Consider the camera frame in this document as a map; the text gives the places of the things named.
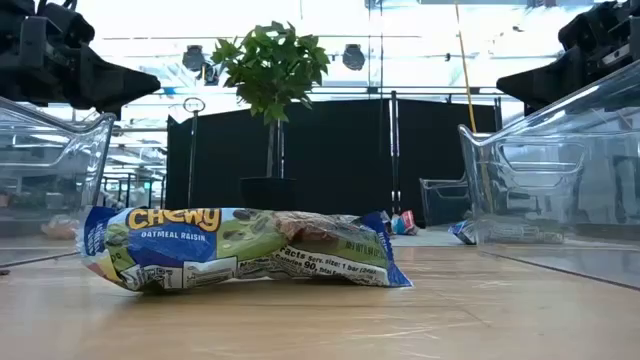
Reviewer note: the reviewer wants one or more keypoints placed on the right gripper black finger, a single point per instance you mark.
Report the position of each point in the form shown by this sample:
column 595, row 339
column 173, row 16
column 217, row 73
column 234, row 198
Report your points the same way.
column 545, row 77
column 530, row 108

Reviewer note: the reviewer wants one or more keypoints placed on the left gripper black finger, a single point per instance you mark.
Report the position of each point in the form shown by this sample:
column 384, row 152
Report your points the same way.
column 110, row 80
column 112, row 111

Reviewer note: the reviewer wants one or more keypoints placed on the clear plastic bin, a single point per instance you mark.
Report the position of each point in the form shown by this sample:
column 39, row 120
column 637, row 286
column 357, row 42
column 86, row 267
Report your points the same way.
column 55, row 170
column 442, row 200
column 575, row 190

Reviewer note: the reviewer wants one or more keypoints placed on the pale blue gold granola bar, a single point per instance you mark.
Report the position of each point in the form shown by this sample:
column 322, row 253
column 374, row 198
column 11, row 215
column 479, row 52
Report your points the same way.
column 60, row 227

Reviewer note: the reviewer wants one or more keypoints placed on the bright blue granola bar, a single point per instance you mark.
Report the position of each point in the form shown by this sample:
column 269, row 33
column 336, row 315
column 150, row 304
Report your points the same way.
column 462, row 232

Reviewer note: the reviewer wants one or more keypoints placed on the red granola bar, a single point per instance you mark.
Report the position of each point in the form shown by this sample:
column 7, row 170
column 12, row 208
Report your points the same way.
column 407, row 220

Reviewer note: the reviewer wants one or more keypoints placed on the Chewy oatmeal raisin granola bar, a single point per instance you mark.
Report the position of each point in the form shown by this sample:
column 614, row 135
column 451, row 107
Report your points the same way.
column 225, row 250

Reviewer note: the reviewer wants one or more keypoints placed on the round grey lamp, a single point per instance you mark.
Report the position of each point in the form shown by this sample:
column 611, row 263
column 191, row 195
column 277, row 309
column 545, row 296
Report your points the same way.
column 353, row 56
column 194, row 58

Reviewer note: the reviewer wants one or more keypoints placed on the black partition screen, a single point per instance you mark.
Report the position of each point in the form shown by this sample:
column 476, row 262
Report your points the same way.
column 435, row 145
column 340, row 160

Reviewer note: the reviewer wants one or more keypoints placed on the green plant in black pot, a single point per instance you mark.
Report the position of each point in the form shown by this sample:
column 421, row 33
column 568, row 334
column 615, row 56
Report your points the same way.
column 272, row 70

